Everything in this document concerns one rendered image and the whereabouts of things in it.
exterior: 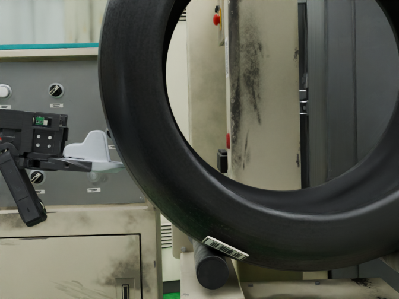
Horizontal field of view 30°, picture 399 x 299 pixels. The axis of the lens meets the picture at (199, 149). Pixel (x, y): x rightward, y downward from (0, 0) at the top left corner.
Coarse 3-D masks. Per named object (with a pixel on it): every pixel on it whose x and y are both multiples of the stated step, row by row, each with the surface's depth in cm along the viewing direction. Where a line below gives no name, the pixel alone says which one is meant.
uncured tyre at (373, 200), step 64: (128, 0) 97; (384, 0) 124; (128, 64) 96; (128, 128) 98; (192, 192) 97; (256, 192) 125; (320, 192) 125; (384, 192) 123; (256, 256) 100; (320, 256) 99
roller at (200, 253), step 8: (192, 240) 125; (200, 248) 110; (208, 248) 107; (200, 256) 104; (208, 256) 101; (216, 256) 101; (224, 256) 108; (200, 264) 101; (208, 264) 100; (216, 264) 100; (224, 264) 101; (200, 272) 100; (208, 272) 100; (216, 272) 100; (224, 272) 100; (200, 280) 100; (208, 280) 100; (216, 280) 100; (224, 280) 100; (208, 288) 101; (216, 288) 101
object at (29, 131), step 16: (0, 112) 106; (16, 112) 106; (32, 112) 104; (0, 128) 106; (16, 128) 106; (32, 128) 104; (48, 128) 104; (64, 128) 110; (0, 144) 106; (16, 144) 106; (32, 144) 105; (48, 144) 106; (64, 144) 110; (16, 160) 107; (32, 160) 105
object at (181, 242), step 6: (174, 228) 135; (174, 234) 135; (180, 234) 135; (174, 240) 135; (180, 240) 135; (186, 240) 135; (174, 246) 135; (180, 246) 135; (186, 246) 135; (192, 246) 135; (174, 252) 135; (180, 252) 135
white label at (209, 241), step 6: (204, 240) 100; (210, 240) 98; (216, 240) 97; (216, 246) 100; (222, 246) 98; (228, 246) 98; (228, 252) 100; (234, 252) 99; (240, 252) 98; (240, 258) 100
